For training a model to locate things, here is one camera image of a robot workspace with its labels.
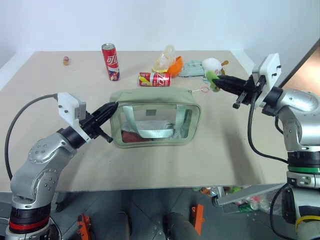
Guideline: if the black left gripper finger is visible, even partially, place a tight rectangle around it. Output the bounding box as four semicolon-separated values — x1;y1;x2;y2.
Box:
95;105;118;128
93;101;119;120

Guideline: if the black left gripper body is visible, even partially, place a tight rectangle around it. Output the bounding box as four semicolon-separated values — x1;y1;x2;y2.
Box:
79;111;114;144

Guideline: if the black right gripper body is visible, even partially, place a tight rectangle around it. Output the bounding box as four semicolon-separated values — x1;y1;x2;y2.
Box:
232;74;267;110

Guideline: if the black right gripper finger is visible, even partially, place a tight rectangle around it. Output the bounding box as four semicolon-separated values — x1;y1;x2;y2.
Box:
218;74;249;86
214;80;247;95

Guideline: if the green plush keychain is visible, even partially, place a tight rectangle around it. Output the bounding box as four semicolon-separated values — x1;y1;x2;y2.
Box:
204;70;223;93

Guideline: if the green pouch with clear window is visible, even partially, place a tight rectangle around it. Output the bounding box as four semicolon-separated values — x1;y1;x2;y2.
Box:
109;87;202;149

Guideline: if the white plush toy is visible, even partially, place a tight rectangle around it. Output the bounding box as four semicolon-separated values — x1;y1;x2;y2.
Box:
201;57;230;76

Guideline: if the red item inside pouch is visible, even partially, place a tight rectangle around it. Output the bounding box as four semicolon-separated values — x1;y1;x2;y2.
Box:
121;130;152;144

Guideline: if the teal cloth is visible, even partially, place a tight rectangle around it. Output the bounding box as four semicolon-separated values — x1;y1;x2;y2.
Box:
178;59;205;78

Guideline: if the tall red cola can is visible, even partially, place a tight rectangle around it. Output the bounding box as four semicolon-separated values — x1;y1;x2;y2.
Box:
101;43;121;82

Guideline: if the short red cola can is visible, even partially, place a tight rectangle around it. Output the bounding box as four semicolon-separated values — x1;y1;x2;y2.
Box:
138;71;172;88

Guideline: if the brown wooden panel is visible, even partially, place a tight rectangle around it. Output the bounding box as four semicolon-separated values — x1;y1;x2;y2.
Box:
278;37;320;96

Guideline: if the orange plastic bowl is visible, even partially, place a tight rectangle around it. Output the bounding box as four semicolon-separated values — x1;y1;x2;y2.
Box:
165;56;185;78

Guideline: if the clear plastic bottle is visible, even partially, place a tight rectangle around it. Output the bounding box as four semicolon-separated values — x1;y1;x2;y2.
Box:
150;44;176;74

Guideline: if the black table leg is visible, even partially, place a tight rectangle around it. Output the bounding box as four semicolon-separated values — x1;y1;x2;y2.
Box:
54;191;69;214

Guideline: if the orange clamp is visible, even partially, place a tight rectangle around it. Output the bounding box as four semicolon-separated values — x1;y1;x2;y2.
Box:
76;214;91;240
190;204;206;236

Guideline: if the grey flat board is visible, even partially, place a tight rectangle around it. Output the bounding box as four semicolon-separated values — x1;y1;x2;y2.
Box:
212;183;286;206

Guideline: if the colourful toys pile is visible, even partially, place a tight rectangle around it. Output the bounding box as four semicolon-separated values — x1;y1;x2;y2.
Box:
191;184;272;214

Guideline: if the dark rounded shape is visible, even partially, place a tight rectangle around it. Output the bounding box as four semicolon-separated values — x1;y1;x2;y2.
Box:
163;211;199;240

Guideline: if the pink keychain ring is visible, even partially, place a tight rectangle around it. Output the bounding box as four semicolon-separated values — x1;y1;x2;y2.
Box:
190;85;210;94

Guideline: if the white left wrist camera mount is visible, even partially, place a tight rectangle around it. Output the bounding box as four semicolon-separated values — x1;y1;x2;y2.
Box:
56;92;91;144

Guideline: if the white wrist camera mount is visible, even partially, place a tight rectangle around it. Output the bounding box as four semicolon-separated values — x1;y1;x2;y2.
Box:
251;52;282;109
56;92;91;144

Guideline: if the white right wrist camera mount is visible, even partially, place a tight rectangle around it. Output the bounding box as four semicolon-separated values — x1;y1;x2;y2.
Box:
251;52;282;109

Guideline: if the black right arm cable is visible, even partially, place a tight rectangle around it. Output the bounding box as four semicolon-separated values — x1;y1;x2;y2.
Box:
247;99;290;165

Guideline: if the grey left arm cable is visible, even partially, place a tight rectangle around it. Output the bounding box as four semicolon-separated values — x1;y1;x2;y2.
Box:
4;93;60;181

